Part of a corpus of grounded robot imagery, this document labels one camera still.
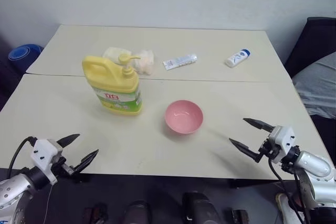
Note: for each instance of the black chair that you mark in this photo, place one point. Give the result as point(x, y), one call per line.
point(309, 40)

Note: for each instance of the clear plastic bag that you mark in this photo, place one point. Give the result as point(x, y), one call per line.
point(144, 62)

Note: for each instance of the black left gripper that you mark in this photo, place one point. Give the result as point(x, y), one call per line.
point(62, 169)

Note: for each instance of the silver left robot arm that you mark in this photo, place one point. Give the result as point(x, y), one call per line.
point(15, 190)

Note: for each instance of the blue round roll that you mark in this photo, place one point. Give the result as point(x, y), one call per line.
point(22, 53)

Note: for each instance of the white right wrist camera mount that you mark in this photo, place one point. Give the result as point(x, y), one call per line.
point(282, 137)

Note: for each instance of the white bottle with blue cap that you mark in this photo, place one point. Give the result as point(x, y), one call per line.
point(237, 58)

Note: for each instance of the dark brown block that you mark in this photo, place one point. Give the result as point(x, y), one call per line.
point(239, 216)
point(95, 214)

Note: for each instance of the grey cloth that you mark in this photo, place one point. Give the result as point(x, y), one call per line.
point(319, 85)

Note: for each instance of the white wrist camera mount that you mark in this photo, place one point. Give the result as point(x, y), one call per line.
point(44, 153)
point(282, 137)

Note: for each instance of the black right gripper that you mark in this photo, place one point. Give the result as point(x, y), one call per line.
point(267, 150)

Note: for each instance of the white shoe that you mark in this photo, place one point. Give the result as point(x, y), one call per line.
point(284, 208)

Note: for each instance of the yellow detergent bottle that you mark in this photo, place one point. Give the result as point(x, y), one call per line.
point(115, 87)

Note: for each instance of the white toothpaste tube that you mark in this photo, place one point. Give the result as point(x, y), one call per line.
point(179, 61)

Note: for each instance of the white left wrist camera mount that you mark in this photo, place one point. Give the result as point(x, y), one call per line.
point(44, 153)

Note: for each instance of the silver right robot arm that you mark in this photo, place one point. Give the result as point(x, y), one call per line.
point(315, 166)

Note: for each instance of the white plastic packet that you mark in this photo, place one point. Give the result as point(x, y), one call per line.
point(114, 53)

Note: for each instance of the pink bowl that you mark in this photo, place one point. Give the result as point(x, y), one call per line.
point(183, 115)

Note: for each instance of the dark rounded shape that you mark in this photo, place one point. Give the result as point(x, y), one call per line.
point(199, 208)
point(137, 213)

